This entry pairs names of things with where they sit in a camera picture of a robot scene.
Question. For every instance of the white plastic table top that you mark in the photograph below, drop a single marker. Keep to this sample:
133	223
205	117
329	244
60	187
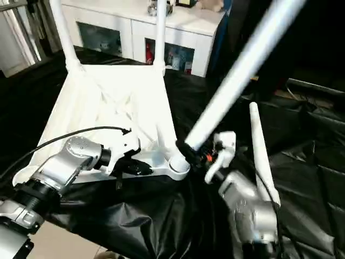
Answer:
108	108

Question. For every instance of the white plastic table leg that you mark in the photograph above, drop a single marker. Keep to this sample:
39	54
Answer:
261	156
160	32
62	32
242	65

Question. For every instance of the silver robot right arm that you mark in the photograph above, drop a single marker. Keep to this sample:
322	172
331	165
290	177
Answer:
248	210

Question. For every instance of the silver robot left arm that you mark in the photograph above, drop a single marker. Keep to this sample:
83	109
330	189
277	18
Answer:
64	167

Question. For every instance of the black mat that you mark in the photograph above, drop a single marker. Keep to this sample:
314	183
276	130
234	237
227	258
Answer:
178	221

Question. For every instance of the black robot left foot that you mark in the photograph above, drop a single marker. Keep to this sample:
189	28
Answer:
110	255

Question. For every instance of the dark grey bar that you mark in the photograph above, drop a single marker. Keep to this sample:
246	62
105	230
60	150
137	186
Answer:
318	86

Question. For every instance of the white glass-door cabinet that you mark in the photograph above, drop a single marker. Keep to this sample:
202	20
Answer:
118	27

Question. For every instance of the small beige figurine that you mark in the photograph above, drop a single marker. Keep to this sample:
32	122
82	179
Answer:
213	5

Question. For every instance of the shiny silver ornament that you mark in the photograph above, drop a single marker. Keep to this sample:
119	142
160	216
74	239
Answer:
155	6

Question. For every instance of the grey metal rack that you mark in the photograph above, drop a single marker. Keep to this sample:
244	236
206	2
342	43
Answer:
24	27

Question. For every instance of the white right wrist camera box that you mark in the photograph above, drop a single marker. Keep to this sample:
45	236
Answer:
221	145

